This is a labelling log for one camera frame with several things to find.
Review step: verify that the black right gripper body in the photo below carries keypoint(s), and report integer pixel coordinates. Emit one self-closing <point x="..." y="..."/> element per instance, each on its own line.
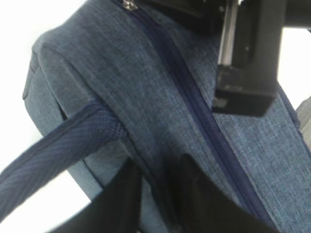
<point x="246" y="80"/>

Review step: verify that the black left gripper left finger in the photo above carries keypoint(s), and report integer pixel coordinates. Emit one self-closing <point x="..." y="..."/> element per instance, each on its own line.
<point x="115" y="210"/>

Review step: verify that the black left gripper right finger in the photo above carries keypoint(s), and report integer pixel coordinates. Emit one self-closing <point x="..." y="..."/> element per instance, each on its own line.
<point x="201" y="207"/>

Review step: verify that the dark navy lunch bag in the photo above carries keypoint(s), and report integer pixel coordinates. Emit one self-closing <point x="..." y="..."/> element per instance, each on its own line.
<point x="121" y="80"/>

